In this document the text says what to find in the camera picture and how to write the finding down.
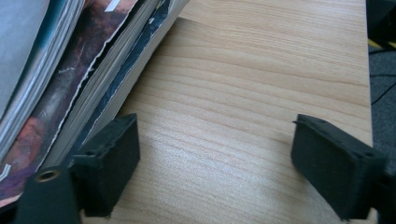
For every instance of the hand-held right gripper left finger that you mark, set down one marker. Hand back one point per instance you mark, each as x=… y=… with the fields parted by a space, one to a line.
x=109 y=161

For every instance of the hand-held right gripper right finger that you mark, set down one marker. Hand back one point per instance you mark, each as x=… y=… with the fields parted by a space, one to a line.
x=336 y=168

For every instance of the purple science fiction book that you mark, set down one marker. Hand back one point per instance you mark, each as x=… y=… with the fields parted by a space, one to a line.
x=62 y=93

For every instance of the dark blue cover magazine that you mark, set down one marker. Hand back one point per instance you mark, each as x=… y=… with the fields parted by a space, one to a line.
x=134 y=62

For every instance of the red title portrait magazine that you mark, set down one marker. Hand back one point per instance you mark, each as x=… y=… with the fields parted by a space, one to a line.
x=18 y=46

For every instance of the black striped stand base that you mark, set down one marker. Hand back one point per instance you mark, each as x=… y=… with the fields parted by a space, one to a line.
x=381 y=18

